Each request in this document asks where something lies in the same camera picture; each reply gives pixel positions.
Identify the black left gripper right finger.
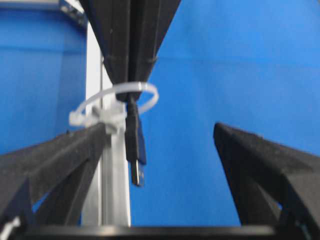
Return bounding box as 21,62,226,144
213,122,320,228

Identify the white zip tie loop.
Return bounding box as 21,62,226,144
68,82,159,135

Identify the aluminium extrusion frame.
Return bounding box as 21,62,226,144
59,0,132,228

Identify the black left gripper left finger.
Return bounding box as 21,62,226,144
0,123,110,225

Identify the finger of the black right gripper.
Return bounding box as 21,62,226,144
78,0,132,102
129,0,182,98

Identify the black usb cable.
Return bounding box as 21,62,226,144
124,94,147,188

